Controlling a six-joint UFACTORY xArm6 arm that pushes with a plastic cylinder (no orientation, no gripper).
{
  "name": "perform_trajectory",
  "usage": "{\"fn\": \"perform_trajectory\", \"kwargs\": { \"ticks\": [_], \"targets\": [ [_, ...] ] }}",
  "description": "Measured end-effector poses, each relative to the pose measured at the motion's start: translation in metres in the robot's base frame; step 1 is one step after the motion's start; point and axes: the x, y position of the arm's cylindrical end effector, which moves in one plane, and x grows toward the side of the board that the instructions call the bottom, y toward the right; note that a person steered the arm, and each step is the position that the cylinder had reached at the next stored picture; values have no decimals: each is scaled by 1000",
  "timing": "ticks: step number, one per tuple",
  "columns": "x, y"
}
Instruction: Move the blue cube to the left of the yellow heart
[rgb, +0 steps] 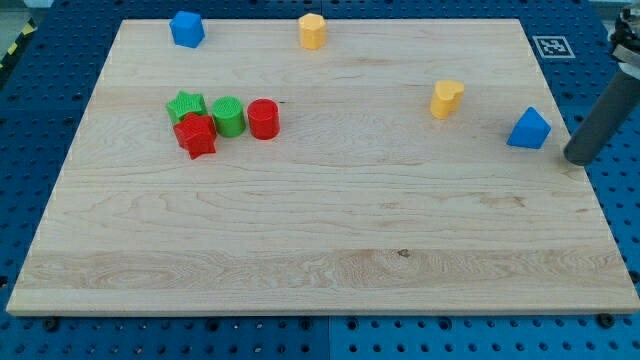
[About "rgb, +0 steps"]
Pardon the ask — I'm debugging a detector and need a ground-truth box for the robot arm end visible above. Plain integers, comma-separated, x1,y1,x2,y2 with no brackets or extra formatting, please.
608,1,639,80

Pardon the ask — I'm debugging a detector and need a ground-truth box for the yellow heart block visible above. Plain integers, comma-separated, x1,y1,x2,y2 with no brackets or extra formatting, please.
430,80,465,120

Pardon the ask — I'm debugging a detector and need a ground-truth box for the blue cube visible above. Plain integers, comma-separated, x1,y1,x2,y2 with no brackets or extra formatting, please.
169,11,205,48

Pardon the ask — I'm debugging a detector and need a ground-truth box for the red cylinder block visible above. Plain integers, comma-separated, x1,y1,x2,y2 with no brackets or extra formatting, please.
247,98,280,140

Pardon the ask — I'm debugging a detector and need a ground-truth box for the wooden board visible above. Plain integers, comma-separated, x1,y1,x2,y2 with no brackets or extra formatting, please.
7,19,639,316

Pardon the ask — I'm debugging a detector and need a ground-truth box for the green cylinder block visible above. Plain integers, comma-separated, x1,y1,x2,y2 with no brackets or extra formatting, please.
212,96,246,138

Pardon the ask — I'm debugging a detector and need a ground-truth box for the red star block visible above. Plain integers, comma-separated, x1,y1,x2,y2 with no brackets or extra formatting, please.
173,112,217,160

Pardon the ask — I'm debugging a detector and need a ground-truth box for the yellow hexagonal block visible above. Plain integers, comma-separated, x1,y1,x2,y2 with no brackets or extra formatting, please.
298,13,326,50

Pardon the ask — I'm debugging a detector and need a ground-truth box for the green star block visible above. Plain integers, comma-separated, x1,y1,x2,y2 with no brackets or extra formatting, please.
165,90,207,125

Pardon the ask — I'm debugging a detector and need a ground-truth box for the blue triangular prism block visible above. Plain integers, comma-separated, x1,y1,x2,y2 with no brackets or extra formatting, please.
506,107,551,149

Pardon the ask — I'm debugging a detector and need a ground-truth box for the white fiducial marker tag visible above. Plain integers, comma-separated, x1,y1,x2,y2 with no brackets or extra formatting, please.
533,35,575,59

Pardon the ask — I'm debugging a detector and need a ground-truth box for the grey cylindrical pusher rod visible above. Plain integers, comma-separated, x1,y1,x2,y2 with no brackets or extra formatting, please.
563,70,639,166

